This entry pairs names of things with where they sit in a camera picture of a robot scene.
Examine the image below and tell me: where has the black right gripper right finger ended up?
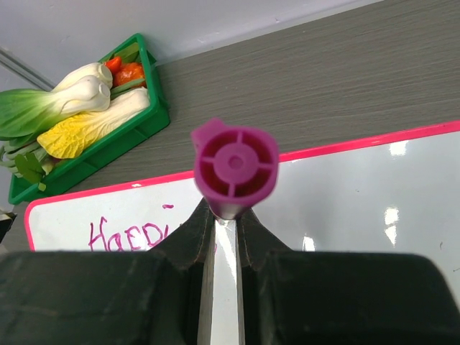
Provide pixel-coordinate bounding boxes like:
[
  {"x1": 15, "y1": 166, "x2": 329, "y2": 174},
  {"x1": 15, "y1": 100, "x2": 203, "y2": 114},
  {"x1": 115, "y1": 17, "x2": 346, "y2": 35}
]
[{"x1": 236, "y1": 211, "x2": 459, "y2": 344}]

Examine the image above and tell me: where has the green plastic vegetable tray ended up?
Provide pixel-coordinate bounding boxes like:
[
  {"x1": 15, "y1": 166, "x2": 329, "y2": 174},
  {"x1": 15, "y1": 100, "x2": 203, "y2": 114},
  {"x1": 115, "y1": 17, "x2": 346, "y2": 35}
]
[{"x1": 9, "y1": 33, "x2": 170, "y2": 205}]

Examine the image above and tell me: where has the purple capped marker pen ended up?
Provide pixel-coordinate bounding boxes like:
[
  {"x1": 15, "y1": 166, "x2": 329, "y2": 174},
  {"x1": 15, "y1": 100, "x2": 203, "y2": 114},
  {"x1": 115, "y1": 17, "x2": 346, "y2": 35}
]
[{"x1": 190, "y1": 118, "x2": 280, "y2": 220}]

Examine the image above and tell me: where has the orange red toy vegetable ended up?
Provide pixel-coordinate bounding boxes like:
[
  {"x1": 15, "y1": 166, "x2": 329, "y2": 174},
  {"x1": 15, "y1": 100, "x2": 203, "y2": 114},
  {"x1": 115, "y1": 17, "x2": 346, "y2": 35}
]
[{"x1": 103, "y1": 56, "x2": 147, "y2": 88}]

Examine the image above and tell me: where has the yellow white napa cabbage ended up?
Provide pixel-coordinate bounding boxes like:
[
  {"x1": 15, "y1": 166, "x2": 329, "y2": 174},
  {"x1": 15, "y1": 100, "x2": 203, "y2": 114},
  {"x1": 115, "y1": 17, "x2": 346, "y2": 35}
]
[{"x1": 37, "y1": 88, "x2": 150, "y2": 160}]

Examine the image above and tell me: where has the green scallion bunch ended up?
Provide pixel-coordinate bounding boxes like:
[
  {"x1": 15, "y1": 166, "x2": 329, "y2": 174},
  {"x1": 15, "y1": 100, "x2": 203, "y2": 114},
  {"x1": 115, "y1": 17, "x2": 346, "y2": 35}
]
[{"x1": 1, "y1": 142, "x2": 58, "y2": 191}]

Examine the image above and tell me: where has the green bok choy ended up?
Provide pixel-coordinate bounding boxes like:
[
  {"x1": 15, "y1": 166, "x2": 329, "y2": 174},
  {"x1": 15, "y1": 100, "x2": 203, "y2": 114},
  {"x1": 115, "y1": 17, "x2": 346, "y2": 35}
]
[{"x1": 1, "y1": 63, "x2": 113, "y2": 141}]

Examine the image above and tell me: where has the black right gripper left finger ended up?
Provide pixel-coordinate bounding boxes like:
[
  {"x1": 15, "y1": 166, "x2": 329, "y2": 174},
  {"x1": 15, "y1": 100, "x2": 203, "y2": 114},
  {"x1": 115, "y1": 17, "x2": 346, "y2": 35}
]
[{"x1": 1, "y1": 201, "x2": 214, "y2": 344}]

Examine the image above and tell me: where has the pink framed whiteboard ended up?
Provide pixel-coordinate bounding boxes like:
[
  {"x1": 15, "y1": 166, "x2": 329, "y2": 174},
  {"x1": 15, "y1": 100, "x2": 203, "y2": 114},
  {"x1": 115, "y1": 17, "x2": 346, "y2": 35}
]
[{"x1": 24, "y1": 120, "x2": 460, "y2": 345}]

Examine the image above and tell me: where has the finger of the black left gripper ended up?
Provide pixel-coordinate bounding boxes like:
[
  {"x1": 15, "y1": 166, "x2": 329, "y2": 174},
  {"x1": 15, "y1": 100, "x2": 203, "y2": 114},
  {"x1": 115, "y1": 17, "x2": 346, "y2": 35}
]
[{"x1": 0, "y1": 211, "x2": 17, "y2": 242}]

